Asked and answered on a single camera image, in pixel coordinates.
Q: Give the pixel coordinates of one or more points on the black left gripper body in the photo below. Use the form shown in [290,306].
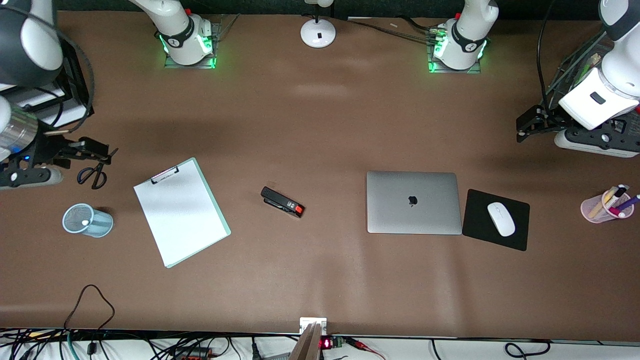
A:
[546,119]

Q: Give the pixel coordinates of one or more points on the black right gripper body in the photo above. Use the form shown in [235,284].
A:
[46,146]

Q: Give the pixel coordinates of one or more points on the silver laptop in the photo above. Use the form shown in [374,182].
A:
[400,215]

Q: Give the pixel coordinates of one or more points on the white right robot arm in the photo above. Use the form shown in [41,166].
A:
[182,37]

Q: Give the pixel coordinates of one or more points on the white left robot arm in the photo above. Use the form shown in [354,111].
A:
[462,40]

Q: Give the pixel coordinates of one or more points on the white marker black cap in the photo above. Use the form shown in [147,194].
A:
[616,192]

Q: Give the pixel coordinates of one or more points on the purple marker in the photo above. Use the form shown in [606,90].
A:
[631,201]

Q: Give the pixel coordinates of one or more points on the magenta marker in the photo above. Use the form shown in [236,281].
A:
[620,214]

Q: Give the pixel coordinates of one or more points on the black scissors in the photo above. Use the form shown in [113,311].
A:
[98,171]

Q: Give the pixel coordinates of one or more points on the thin brass rod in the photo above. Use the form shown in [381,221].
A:
[57,132]

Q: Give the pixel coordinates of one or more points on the white paper in tray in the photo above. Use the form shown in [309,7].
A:
[70,112]

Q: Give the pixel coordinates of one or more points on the black document tray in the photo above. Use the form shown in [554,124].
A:
[76,82]

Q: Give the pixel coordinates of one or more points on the blue mesh pen cup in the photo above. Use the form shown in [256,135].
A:
[102,225]

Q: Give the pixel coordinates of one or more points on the mint green clipboard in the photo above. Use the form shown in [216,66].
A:
[165,175]

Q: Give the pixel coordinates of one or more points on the pink translucent pen cup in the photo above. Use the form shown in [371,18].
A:
[585,206]

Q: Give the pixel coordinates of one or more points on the white computer mouse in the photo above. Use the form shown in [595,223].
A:
[501,219]

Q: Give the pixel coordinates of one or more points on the tan wooden stick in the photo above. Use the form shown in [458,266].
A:
[602,202]

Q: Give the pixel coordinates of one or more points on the black mouse pad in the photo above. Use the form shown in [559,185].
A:
[480,225]

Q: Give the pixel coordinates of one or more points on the white paper sheet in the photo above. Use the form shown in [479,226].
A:
[185,230]

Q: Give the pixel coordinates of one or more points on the black stapler red tip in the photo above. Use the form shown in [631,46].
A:
[280,201]

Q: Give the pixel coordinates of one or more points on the orange black connector block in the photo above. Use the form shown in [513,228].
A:
[192,354]

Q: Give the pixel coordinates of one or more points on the white lamp base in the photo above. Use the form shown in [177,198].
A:
[310,35]

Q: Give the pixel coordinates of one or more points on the circuit board red display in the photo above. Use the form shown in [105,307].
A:
[326,343]

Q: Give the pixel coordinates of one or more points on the white mount plate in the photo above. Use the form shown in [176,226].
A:
[306,324]

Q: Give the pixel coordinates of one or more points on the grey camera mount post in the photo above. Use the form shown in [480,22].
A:
[307,346]

